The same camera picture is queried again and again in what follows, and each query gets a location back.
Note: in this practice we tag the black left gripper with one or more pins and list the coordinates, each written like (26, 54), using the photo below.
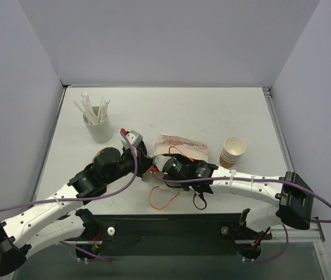
(141, 152)

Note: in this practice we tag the printed paper takeout bag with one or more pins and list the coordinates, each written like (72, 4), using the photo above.
(164, 192)

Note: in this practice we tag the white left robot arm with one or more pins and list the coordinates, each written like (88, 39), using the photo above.
(62, 215)

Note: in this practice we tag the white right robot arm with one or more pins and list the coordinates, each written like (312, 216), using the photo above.
(287, 199)

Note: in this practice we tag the brown cardboard cup carrier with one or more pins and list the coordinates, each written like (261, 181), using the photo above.
(98, 153)

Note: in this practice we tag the white straw holder cup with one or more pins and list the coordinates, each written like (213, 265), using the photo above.
(102, 132)

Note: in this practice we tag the stack of brown paper cups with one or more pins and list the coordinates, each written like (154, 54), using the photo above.
(232, 150)

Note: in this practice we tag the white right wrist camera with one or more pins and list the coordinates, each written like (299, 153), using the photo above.
(160, 161)

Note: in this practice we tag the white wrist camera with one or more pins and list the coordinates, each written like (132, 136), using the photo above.
(131, 139)
(160, 161)

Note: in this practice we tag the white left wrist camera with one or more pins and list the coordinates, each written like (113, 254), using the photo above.
(131, 139)

